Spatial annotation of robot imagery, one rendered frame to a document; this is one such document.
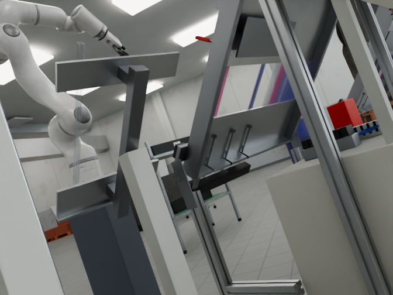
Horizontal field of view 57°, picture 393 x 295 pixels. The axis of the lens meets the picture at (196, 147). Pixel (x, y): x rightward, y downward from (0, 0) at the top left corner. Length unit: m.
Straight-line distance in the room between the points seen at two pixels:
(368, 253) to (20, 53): 1.32
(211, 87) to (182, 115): 10.59
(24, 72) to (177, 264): 0.96
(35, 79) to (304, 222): 1.11
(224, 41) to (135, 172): 0.45
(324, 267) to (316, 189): 0.21
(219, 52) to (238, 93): 10.16
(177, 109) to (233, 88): 1.92
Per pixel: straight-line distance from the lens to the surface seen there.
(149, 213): 0.94
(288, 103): 1.66
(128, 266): 1.47
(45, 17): 1.74
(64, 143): 1.59
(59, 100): 1.53
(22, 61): 1.56
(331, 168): 0.91
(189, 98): 11.64
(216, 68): 1.09
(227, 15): 1.07
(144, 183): 0.94
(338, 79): 11.09
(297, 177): 1.00
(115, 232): 1.45
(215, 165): 1.33
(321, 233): 1.03
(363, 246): 0.95
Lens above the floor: 0.72
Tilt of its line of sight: 3 degrees up
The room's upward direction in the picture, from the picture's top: 20 degrees counter-clockwise
